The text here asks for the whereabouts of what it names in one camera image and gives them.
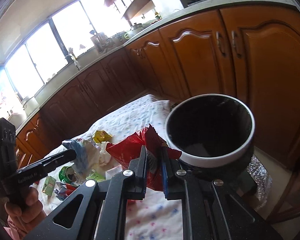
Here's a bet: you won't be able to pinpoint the silver bubble foil mat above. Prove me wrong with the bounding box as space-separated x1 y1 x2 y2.
246 154 273 211

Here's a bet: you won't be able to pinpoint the chrome sink faucet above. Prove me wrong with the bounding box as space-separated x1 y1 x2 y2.
65 47 81 71

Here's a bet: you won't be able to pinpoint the white rice cooker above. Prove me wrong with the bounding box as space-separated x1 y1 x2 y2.
7 111 27 129

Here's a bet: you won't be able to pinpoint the red white 1928 box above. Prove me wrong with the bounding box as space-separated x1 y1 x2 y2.
105 164 123 180

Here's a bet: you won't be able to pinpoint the white tissue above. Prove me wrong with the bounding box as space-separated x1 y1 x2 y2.
95 141 112 166

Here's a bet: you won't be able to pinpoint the blue white wrapper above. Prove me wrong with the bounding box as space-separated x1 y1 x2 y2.
62 140 100 179

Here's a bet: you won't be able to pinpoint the green juice carton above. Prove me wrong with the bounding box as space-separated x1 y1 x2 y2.
42 176 56 197

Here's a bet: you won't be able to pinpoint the white pot by window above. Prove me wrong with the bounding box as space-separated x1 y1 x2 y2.
21 96 39 116

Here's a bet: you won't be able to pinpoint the wooden lower cabinets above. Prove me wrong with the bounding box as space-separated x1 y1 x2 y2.
16 4 300 169

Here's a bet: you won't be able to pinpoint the yellow wrapper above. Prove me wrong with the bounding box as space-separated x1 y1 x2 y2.
93 130 112 143

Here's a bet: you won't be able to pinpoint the red snack bag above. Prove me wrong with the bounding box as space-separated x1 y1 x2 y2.
106 125 181 191

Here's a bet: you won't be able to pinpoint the black bin with white rim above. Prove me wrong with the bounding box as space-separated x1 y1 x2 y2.
165 94 256 181

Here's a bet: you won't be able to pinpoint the person's left hand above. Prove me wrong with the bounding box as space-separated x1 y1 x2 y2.
5 187 46 239

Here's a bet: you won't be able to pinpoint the white ceramic pot with lid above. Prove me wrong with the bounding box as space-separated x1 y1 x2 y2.
125 23 143 39

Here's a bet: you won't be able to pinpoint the green spout pouch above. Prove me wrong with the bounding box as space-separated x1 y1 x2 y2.
86 169 105 183

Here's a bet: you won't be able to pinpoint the condiment jars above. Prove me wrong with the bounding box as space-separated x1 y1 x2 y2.
154 12 162 21

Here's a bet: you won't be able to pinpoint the wooden knife block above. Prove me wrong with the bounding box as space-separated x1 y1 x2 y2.
90 33 106 54

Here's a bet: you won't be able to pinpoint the crushed green can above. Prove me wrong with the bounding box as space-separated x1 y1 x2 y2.
59 166 77 184

